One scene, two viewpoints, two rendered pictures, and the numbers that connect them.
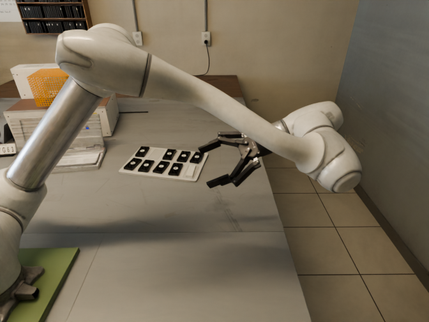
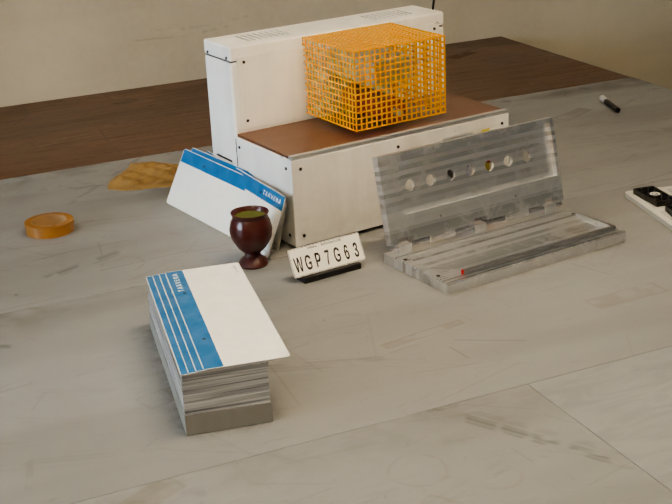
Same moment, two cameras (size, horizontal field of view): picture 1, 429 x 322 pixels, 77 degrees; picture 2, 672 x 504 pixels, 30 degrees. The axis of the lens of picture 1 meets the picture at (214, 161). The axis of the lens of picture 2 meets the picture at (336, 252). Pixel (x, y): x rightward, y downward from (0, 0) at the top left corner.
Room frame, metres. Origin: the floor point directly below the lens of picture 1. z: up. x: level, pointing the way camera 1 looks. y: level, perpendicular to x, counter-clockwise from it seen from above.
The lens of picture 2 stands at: (-0.78, 2.02, 1.81)
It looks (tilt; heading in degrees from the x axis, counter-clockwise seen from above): 21 degrees down; 337
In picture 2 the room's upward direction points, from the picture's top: 3 degrees counter-clockwise
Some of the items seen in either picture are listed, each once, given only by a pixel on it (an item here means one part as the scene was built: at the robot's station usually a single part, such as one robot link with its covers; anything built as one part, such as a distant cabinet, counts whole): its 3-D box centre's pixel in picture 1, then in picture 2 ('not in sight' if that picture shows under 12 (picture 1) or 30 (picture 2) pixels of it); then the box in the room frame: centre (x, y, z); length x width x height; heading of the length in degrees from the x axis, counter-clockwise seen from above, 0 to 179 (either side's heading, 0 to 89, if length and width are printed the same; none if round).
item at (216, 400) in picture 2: not in sight; (204, 343); (1.00, 1.51, 0.95); 0.40 x 0.13 x 0.10; 172
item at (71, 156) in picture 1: (58, 159); (505, 243); (1.21, 0.82, 0.92); 0.44 x 0.21 x 0.04; 99
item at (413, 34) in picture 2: (59, 85); (373, 74); (1.60, 0.92, 1.19); 0.23 x 0.20 x 0.17; 99
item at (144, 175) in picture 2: not in sight; (149, 172); (2.08, 1.30, 0.91); 0.22 x 0.18 x 0.02; 150
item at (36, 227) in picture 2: not in sight; (49, 225); (1.81, 1.60, 0.91); 0.10 x 0.10 x 0.02
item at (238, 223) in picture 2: not in sight; (251, 238); (1.40, 1.28, 0.96); 0.09 x 0.09 x 0.11
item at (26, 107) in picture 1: (82, 98); (390, 109); (1.68, 0.84, 1.09); 0.75 x 0.40 x 0.38; 99
